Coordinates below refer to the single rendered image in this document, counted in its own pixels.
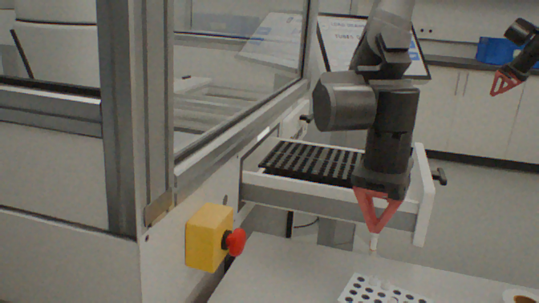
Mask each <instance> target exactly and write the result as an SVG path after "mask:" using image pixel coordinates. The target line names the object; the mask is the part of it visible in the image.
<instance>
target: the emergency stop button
mask: <svg viewBox="0 0 539 303"><path fill-rule="evenodd" d="M244 246H245V231H244V230H243V229H242V228H236V229H234V230H233V233H230V234H229V235H228V237H227V241H226V247H228V248H229V254H230V255H231V256H232V257H238V256H240V255H241V254H242V252H243V249H244Z"/></svg>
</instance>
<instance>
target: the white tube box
mask: <svg viewBox="0 0 539 303"><path fill-rule="evenodd" d="M369 278H370V277H368V276H365V275H363V274H361V273H356V272H354V274H353V275H352V277H351V279H350V281H349V282H348V284H347V285H346V286H345V288H344V289H343V291H342V292H341V295H340V296H339V298H338V300H337V303H387V299H388V298H389V297H394V298H395V299H396V301H397V302H396V303H433V301H435V300H432V299H430V298H427V297H424V296H421V295H419V294H415V293H412V292H409V291H407V290H405V289H400V288H398V287H395V286H393V285H390V288H389V290H388V291H384V290H382V289H381V282H382V281H380V280H378V283H377V285H376V286H370V285H369Z"/></svg>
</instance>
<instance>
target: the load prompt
mask: <svg viewBox="0 0 539 303"><path fill-rule="evenodd" d="M327 20H328V23H329V27H330V29H337V30H349V31H363V28H364V27H365V24H366V22H361V21H349V20H338V19H327Z"/></svg>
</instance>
